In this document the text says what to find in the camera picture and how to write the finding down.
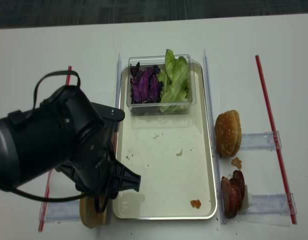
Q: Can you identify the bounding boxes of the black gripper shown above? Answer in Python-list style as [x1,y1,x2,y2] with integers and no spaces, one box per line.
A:
[55,119,141,198]

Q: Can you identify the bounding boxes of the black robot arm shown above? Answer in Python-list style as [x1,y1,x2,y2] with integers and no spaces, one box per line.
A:
[0,85,141,199]

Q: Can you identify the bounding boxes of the green lettuce leaves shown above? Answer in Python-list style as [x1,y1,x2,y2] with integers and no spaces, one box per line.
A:
[157,49,190,114]

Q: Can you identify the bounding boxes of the grilled meat slice rear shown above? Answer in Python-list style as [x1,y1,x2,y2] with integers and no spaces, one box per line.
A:
[230,170,245,201]

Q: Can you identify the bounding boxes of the small meat crumb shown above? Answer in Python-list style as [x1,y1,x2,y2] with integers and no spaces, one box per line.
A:
[231,157,242,170]

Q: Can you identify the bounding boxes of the bun bottom slice outer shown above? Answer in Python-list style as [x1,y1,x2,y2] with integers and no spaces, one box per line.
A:
[79,196,106,229]

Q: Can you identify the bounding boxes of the white metal tray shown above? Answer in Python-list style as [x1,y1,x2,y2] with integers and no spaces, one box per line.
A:
[112,62,217,220]

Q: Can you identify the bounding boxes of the orange food scrap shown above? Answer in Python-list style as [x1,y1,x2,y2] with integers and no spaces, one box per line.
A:
[190,199,201,209]

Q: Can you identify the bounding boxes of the left red tape strip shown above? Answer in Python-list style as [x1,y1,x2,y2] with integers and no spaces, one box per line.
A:
[38,65,72,232]

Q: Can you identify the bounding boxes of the red tape strip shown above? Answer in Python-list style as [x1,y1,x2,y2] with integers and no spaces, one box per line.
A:
[38,65,72,232]
[255,54,298,225]

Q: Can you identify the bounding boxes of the left clear long divider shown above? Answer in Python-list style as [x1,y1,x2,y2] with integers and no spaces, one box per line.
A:
[106,53,122,225]

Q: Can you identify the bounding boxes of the clear long divider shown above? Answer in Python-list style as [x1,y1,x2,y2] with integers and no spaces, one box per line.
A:
[203,50,227,225]
[106,53,122,225]

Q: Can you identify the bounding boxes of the purple cabbage leaves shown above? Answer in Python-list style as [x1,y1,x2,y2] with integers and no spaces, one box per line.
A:
[130,62,163,104]

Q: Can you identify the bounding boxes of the clear plastic salad container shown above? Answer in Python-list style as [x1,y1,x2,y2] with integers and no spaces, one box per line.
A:
[125,49,196,116]

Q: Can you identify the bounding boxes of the right clear long divider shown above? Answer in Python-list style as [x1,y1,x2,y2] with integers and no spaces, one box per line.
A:
[203,50,227,225]

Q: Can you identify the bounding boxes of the sesame bun top front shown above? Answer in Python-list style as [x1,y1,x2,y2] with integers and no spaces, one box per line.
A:
[215,111,238,157]

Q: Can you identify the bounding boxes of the sesame bun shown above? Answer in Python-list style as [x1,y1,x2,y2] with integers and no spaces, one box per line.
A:
[215,111,238,157]
[231,109,242,155]

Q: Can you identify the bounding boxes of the white pusher block right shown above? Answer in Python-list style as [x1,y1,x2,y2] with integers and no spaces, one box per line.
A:
[239,185,252,214]

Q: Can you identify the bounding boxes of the sesame bun top rear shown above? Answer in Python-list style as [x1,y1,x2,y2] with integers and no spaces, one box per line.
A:
[231,109,242,155]

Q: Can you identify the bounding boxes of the right red tape strip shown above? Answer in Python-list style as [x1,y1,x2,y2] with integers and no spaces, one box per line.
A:
[255,54,298,225]

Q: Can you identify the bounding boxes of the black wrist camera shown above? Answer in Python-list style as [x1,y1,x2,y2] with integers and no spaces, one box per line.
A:
[92,102,125,132]

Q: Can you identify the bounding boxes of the clear rail lower left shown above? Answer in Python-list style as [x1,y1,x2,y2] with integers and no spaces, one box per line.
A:
[39,200,80,222]

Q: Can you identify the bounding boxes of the clear rail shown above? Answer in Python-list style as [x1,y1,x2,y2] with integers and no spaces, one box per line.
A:
[240,131,282,150]
[246,193,297,215]
[39,200,80,222]

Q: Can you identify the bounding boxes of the clear rail upper right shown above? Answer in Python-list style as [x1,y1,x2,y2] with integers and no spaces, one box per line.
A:
[240,131,282,150]

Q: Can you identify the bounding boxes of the clear rail lower right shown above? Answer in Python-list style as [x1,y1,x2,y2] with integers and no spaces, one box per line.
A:
[246,193,297,215]

